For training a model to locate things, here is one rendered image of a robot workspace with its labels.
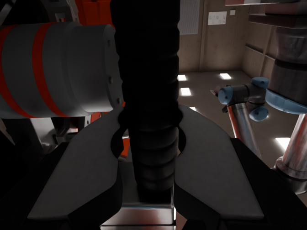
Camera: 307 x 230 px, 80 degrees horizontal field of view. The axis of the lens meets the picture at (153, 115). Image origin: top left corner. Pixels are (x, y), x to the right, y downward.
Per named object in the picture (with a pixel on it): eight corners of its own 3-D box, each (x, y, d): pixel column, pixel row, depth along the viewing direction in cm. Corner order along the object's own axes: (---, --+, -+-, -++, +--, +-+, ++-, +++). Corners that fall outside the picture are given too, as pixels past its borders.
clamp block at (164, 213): (58, 207, 14) (76, 243, 17) (176, 206, 14) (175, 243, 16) (82, 160, 19) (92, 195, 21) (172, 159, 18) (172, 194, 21)
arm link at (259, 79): (252, 83, 76) (246, 107, 82) (276, 80, 78) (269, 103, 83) (240, 77, 83) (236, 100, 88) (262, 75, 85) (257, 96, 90)
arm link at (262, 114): (272, 105, 82) (267, 121, 86) (255, 96, 91) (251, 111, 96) (256, 107, 81) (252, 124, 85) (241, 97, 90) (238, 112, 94)
